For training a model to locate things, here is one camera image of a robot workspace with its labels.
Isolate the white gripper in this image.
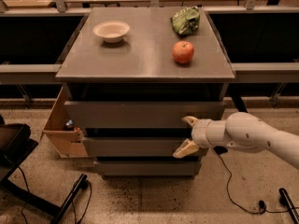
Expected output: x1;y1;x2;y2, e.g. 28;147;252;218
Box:
173;116;216;159

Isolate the grey top drawer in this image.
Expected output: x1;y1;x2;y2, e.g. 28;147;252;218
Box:
64;101;225;129

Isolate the grey drawer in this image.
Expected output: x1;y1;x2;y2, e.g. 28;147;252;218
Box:
83;137;184;157
64;101;225;129
93;161;201;176

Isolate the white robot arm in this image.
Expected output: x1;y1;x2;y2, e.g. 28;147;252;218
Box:
173;112;299;168

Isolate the grey drawer cabinet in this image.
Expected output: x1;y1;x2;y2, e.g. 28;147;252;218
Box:
55;6;236;180

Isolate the grey bottom drawer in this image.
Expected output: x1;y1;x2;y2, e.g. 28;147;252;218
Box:
93;161;201;176

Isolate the grey middle drawer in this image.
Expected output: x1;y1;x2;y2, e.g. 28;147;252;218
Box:
83;137;184;157

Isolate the red apple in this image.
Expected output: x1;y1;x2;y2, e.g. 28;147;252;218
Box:
172;41;194;64

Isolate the green chip bag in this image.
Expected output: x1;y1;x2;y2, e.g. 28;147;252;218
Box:
170;7;200;35

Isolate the black bar right floor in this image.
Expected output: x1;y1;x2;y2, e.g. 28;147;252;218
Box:
278;188;299;224

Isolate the cardboard box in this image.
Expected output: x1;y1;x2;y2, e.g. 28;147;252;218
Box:
43;89;88;158

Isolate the white paper bowl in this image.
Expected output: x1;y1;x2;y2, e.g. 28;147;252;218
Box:
93;21;130;44

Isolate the black stand left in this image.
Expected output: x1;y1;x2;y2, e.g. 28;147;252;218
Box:
0;116;92;224

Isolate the metal railing frame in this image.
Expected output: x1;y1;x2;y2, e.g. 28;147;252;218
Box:
1;7;299;84

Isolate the black cable right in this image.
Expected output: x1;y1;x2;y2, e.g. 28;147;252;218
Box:
214;147;299;216

